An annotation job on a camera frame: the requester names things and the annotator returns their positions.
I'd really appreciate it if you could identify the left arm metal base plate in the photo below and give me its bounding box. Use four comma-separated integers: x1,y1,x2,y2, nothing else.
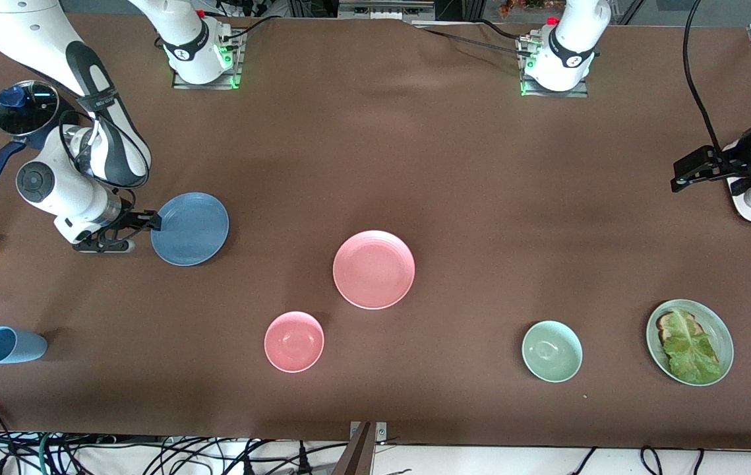
517,33,590,98

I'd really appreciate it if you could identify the black table cable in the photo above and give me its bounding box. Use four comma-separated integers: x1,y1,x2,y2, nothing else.
408,20,529,55

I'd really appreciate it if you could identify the green plate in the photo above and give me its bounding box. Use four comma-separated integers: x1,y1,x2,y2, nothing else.
646,299,735,387

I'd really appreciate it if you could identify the dark camera pole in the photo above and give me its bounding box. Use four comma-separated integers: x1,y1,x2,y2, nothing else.
332,422,376,475

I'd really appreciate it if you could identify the green bowl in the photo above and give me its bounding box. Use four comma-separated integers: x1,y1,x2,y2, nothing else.
522,320,584,383

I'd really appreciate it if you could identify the grey metal mount bracket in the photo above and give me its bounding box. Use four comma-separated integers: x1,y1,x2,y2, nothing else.
349,422,388,441

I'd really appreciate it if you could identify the blue plate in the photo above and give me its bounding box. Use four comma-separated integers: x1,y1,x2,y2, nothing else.
151,192,230,267

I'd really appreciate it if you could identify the green floor cable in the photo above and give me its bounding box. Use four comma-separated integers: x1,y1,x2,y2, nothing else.
36,432,53,475

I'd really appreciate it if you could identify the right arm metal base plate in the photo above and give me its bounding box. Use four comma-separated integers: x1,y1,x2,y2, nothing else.
172,30,245,90

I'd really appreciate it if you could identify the green lettuce leaf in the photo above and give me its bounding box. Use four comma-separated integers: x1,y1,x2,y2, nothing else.
661,310,724,385

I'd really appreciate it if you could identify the pink bowl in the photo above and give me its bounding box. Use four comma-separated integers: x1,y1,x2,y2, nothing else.
264,311,325,373

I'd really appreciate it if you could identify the toast bread slice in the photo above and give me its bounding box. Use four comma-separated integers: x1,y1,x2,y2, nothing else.
656,311,704,344

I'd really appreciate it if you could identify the brown table cloth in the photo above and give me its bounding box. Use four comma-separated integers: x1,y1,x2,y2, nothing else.
0,12,751,451

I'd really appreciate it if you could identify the pink plate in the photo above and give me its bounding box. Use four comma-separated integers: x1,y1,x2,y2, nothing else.
333,230,415,310

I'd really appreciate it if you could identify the glass lid blue knob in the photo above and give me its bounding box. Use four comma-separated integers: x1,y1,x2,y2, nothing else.
0,80,60,137

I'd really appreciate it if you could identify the blue cup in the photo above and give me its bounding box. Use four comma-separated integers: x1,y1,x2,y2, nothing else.
0,326,48,365

